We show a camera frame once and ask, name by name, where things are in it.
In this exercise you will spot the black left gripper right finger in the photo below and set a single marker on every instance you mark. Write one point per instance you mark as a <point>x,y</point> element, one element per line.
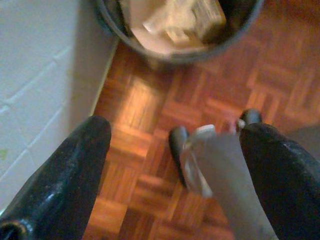
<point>287,187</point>

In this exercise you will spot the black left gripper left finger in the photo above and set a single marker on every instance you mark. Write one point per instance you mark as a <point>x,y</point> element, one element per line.
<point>57,187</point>

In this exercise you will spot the white quilted mattress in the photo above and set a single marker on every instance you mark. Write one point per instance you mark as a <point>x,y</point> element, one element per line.
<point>32,62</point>

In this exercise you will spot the black round trash bin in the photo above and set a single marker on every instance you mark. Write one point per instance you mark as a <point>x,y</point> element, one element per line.
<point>110,25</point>

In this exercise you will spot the brown cardboard piece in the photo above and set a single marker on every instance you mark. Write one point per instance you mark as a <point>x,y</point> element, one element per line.
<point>140,32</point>

